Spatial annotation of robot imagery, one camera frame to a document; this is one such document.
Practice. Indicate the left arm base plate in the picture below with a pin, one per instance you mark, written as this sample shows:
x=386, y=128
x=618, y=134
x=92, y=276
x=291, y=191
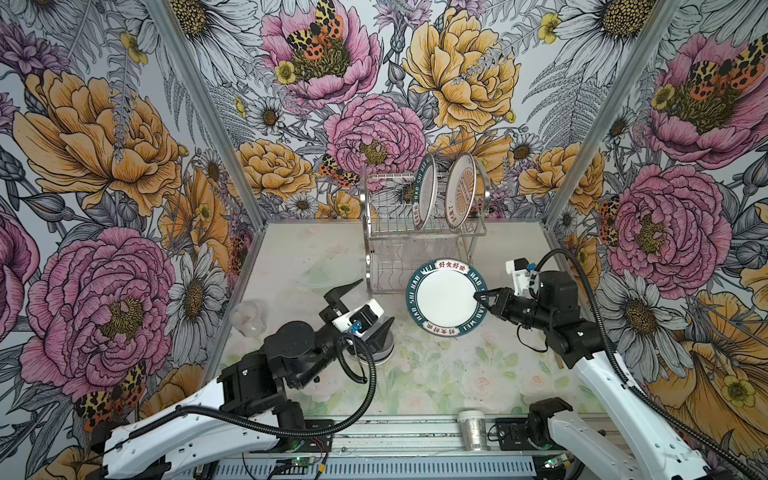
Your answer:
x=315, y=445

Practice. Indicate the clear plastic cup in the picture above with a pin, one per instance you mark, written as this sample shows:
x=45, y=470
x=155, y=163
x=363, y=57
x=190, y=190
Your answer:
x=249, y=318

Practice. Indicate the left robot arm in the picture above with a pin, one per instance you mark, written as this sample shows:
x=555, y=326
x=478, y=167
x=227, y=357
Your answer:
x=246, y=408

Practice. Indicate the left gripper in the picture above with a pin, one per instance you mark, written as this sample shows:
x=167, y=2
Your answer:
x=336, y=306

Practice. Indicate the pink patterned white plate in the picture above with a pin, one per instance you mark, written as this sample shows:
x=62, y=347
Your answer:
x=460, y=190

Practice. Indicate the dark rimmed white plate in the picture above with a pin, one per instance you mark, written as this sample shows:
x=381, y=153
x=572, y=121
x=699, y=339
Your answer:
x=425, y=192

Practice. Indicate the lavender bowl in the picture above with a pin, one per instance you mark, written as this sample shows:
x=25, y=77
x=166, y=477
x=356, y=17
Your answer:
x=381, y=346

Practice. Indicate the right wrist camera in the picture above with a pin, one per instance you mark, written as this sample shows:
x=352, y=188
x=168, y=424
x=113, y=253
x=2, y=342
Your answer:
x=523, y=276

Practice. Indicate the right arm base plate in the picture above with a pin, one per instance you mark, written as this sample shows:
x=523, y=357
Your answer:
x=518, y=434

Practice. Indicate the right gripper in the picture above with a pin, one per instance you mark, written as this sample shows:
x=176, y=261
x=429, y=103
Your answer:
x=505, y=296

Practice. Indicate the green rimmed white plate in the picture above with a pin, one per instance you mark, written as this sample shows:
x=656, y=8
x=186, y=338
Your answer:
x=440, y=298

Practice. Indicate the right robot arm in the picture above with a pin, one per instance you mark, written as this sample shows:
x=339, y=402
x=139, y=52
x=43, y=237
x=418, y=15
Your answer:
x=586, y=351

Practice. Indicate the aluminium front rail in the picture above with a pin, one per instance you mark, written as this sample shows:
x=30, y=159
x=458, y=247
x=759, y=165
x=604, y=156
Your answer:
x=408, y=435

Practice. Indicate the green circuit board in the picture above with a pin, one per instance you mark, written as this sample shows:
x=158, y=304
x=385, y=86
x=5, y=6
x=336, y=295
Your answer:
x=301, y=462

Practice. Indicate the chrome two-tier dish rack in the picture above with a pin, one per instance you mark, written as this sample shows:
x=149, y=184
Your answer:
x=395, y=247

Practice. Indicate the white cylinder on rail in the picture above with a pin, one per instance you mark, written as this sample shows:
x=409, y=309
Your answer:
x=472, y=424

